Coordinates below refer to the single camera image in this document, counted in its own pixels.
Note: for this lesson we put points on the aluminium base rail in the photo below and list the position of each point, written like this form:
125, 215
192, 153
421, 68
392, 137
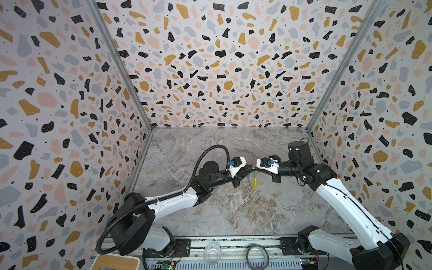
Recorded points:
272, 252

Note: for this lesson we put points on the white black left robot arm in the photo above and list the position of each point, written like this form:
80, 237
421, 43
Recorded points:
137, 216

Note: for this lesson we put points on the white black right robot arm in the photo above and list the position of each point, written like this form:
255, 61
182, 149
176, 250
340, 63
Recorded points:
375, 247

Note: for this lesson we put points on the aluminium corner post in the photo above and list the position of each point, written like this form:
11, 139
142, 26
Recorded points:
370, 16
108, 41

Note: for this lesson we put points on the clear glass bowl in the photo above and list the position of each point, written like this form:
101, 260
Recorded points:
212, 254

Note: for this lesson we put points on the wooden tray white rim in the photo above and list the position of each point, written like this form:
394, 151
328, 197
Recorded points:
116, 262

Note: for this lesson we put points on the aluminium corner post right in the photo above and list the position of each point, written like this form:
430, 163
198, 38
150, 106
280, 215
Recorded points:
370, 16

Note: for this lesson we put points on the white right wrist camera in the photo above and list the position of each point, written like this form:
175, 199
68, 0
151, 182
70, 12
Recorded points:
271, 165

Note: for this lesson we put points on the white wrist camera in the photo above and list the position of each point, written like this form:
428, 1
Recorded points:
235, 165
271, 165

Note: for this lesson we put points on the aluminium corner post left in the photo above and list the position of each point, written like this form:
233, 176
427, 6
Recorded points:
108, 41

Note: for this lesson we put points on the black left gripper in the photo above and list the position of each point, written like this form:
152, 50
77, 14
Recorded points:
234, 177

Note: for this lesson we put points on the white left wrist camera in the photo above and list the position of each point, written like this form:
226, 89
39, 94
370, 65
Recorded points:
235, 165

